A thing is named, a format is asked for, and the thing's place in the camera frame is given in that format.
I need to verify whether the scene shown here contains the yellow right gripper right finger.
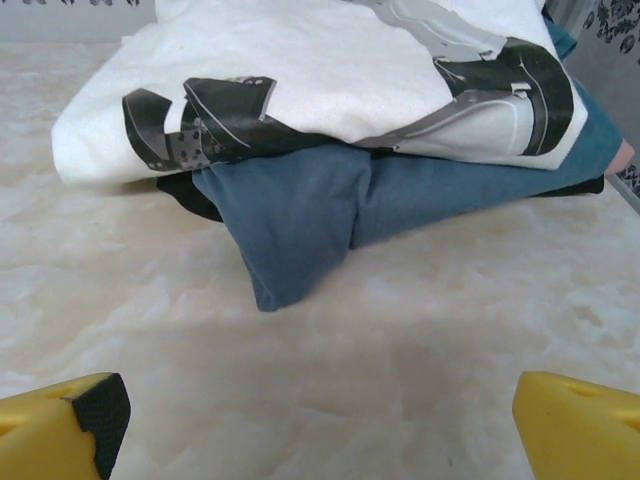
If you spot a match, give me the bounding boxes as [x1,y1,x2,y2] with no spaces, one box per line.
[513,370,640,480]

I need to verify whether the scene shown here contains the black folded t-shirt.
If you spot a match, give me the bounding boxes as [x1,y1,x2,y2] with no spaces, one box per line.
[155,172,606,225]

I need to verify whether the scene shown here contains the aluminium side rail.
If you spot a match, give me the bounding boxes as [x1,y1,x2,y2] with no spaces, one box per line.
[604,172,640,216]

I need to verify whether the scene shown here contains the blue folded t-shirt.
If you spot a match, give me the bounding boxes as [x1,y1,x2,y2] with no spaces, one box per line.
[192,19,624,314]

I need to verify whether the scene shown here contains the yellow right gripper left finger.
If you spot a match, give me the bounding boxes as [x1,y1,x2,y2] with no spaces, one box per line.
[0,372,132,480]

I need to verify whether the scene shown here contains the aluminium frame post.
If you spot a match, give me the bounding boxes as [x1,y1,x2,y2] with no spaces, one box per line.
[542,0,594,64]

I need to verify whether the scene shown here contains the white cloth towel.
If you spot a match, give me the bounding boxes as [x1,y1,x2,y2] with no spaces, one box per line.
[51,0,587,187]

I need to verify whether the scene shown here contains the pink folded cloth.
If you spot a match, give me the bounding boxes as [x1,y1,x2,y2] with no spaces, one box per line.
[604,139,636,176]

